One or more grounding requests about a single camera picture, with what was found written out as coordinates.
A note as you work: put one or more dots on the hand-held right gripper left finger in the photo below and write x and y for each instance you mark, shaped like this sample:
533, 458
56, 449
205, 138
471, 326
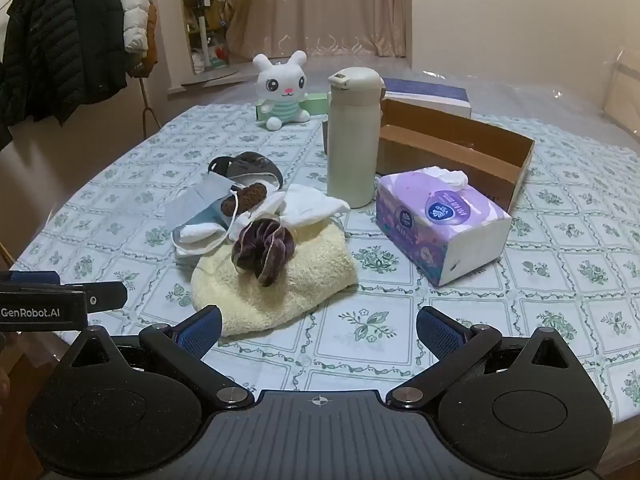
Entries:
200, 335

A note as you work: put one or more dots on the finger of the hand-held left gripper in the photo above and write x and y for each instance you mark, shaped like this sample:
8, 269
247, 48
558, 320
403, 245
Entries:
30, 278
105, 296

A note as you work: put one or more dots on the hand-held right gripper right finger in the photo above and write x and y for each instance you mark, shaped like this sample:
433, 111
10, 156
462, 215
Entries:
440, 332

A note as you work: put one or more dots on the white face mask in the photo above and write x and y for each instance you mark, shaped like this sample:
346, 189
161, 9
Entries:
310, 207
200, 237

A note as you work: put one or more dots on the cream fluffy towel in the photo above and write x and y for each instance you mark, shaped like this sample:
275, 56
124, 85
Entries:
300, 290

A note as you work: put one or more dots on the dark grey face mask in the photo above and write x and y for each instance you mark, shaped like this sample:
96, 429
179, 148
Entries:
250, 162

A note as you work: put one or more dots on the brown cardboard box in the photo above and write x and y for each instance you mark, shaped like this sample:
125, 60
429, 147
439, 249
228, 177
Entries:
450, 135

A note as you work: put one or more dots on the purple tissue pack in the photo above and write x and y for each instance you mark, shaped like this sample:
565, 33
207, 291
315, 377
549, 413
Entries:
450, 230

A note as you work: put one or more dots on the purple velvet scrunchie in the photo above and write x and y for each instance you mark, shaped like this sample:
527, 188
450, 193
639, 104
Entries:
265, 250

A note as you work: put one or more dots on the blue face mask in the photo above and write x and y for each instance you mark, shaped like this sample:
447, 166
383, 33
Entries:
200, 197

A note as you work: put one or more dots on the floral tablecloth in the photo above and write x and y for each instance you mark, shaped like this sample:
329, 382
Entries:
150, 160

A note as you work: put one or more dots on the brown knitted piece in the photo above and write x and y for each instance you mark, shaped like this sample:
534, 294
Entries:
247, 197

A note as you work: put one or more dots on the coat rack pole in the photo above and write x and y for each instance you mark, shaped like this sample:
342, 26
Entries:
147, 105

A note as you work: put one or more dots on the cream thermos bottle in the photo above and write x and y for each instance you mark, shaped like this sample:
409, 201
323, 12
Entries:
352, 150

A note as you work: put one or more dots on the black puffer jacket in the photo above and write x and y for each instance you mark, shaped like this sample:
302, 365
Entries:
40, 50

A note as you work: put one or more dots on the blue and white flat box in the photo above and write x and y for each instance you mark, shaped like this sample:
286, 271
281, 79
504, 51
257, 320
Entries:
430, 92

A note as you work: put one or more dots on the clear plastic cover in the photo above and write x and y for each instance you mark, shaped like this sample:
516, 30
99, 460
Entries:
525, 95

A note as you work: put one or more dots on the brown garment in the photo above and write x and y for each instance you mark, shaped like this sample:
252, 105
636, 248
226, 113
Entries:
147, 45

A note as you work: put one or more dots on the light green box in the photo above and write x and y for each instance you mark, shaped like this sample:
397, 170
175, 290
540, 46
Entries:
317, 103

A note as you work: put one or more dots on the white bunny plush toy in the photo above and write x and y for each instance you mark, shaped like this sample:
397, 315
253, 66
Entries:
280, 85

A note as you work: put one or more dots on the white puffer jacket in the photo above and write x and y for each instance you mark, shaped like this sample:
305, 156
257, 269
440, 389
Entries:
132, 10

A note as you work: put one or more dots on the cluttered shelf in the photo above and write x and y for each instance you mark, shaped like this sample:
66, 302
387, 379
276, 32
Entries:
205, 10

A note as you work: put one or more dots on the beige curtain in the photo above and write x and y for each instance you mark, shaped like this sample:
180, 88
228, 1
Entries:
325, 5

